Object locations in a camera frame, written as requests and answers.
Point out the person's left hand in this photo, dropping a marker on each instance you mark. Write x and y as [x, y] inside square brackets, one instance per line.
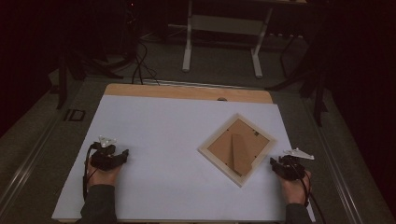
[101, 178]

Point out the metal floor rail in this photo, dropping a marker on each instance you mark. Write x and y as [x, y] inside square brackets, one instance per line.
[339, 174]
[25, 168]

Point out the wooden picture frame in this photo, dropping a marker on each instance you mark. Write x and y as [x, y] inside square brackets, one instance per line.
[236, 149]

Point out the black metal stand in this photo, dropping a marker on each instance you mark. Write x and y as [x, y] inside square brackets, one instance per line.
[62, 81]
[317, 93]

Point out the person's right hand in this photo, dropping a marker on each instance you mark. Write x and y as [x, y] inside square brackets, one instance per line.
[297, 191]

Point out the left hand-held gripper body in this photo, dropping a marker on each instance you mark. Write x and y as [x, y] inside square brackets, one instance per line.
[104, 158]

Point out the white table mat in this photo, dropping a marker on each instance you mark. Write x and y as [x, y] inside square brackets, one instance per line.
[162, 140]

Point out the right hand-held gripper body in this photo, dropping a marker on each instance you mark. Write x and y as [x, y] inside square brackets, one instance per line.
[292, 169]

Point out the white metal desk frame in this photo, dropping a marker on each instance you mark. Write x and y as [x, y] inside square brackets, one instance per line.
[224, 25]

